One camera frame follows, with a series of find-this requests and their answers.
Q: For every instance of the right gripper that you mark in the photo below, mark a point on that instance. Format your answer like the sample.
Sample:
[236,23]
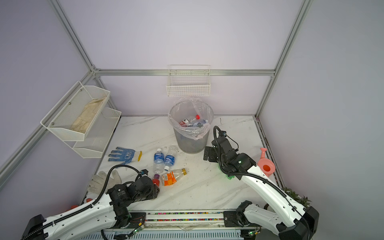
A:
[210,151]

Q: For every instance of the clear light-blue label bottle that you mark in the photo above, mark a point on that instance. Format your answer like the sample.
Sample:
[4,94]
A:
[200,123]

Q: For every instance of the red label clear bottle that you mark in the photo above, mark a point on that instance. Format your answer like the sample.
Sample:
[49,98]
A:
[189,121]

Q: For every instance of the yellow-cap clear bottle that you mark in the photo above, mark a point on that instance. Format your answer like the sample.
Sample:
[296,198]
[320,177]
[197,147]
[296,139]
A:
[172,177]

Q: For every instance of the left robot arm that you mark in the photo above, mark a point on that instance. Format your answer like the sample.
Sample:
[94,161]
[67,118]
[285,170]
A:
[110,211]

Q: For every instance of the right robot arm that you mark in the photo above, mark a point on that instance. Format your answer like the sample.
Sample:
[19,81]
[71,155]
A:
[289,220]

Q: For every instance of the grey mesh waste bin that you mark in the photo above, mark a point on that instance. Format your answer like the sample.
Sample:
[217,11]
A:
[190,146]

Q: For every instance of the clear plastic bin liner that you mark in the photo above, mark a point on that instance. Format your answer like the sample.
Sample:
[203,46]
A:
[190,106]

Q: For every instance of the green plastic bottle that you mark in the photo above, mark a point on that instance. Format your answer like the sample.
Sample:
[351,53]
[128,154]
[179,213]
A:
[229,177]

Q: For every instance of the capless blue label bottle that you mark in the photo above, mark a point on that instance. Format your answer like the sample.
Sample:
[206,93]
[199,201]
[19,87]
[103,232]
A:
[170,158]

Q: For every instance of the white-cap blue label bottle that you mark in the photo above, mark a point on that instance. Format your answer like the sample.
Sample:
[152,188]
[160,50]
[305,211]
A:
[159,161]

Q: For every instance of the pink watering can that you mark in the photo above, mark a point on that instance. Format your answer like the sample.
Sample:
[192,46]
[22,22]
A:
[266,165]

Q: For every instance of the red label purple-cap bottle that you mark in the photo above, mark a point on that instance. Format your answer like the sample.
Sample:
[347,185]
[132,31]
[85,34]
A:
[156,180]

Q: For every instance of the blue dotted work glove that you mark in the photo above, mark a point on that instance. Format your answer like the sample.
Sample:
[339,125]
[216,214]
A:
[124,156]

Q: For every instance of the potted green plant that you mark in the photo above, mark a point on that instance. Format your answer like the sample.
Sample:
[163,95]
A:
[300,199]

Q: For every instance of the white mesh lower shelf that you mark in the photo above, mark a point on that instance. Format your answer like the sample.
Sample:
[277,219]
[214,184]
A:
[95,143]

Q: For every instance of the white mesh shelf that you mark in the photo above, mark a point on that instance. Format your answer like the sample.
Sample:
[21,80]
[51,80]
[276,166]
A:
[59,120]
[95,143]

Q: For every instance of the beige cloth in shelf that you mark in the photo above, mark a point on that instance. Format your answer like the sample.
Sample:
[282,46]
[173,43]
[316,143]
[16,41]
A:
[83,122]

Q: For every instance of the white mesh upper shelf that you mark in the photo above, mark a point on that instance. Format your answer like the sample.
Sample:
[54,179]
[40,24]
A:
[59,120]

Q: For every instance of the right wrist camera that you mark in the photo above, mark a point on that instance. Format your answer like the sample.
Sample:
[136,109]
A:
[223,134]

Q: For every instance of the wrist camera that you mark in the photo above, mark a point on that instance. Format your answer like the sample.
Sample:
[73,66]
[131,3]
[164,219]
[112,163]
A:
[144,173]
[223,134]

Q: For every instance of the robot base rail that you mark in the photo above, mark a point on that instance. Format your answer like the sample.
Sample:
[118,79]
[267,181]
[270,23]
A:
[182,219]

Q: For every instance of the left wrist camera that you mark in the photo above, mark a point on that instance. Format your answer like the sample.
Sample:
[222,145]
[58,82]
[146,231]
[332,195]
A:
[144,173]

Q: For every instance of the white wire wall basket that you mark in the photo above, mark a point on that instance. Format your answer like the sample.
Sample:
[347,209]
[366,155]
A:
[188,81]

